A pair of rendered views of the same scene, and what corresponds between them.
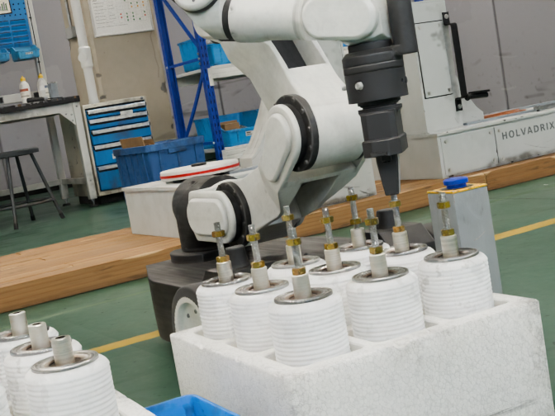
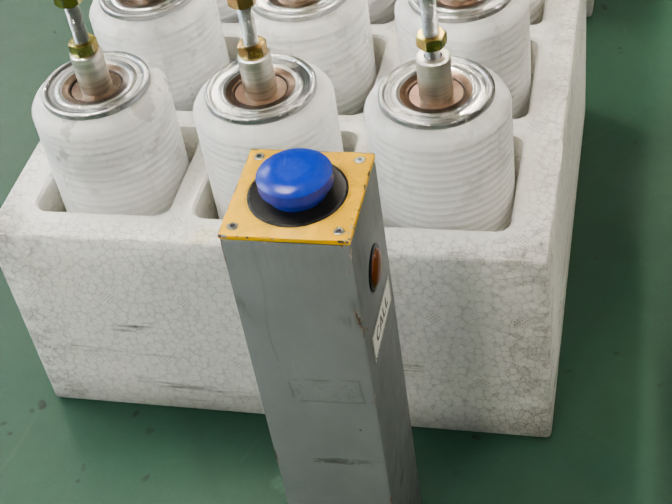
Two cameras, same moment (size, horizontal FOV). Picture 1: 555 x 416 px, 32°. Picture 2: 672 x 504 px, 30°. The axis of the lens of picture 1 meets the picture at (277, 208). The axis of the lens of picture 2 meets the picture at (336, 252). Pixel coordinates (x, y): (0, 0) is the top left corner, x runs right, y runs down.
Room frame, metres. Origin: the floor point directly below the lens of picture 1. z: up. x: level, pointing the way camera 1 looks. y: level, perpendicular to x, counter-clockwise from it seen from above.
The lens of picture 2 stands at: (1.95, -0.64, 0.74)
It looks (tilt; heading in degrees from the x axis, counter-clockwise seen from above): 43 degrees down; 135
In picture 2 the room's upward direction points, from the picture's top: 10 degrees counter-clockwise
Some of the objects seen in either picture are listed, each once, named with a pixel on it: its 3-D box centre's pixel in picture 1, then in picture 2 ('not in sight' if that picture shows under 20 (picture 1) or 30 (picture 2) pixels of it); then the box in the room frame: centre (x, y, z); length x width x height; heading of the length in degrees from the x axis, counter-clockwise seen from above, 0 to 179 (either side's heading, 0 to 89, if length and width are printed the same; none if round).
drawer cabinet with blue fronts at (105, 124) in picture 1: (111, 151); not in sight; (7.07, 1.11, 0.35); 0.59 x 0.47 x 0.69; 29
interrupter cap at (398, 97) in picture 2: (359, 246); (436, 93); (1.54, -0.12, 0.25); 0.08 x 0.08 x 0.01
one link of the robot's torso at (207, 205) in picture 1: (246, 209); not in sight; (2.14, 0.07, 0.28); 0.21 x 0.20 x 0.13; 29
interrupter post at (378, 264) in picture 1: (378, 266); not in sight; (1.28, -0.12, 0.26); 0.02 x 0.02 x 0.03
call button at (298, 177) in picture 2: (456, 184); (296, 184); (1.58, -0.29, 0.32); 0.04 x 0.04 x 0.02
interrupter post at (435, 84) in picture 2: (358, 238); (434, 76); (1.54, -0.12, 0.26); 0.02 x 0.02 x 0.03
